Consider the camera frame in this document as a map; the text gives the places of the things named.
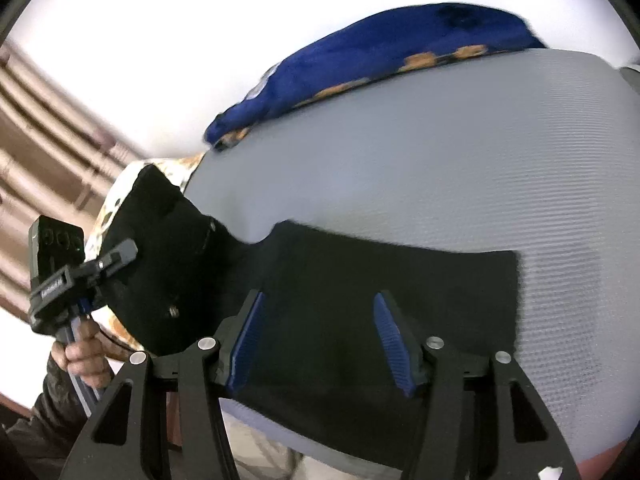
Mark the person's left hand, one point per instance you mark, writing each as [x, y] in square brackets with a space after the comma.
[87, 360]

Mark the wooden bed frame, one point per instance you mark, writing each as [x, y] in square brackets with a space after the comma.
[172, 420]

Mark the person's left forearm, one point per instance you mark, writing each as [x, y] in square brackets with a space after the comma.
[50, 410]

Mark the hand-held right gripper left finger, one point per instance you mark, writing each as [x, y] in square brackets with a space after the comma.
[247, 340]

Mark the black pants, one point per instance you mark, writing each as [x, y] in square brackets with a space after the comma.
[325, 270]

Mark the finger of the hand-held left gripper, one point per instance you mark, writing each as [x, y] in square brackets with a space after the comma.
[117, 256]

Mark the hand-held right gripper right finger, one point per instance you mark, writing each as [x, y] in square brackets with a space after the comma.
[395, 345]

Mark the pink curtain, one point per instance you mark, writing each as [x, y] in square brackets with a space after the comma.
[40, 135]

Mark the blue floral blanket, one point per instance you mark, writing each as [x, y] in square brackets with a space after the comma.
[350, 60]

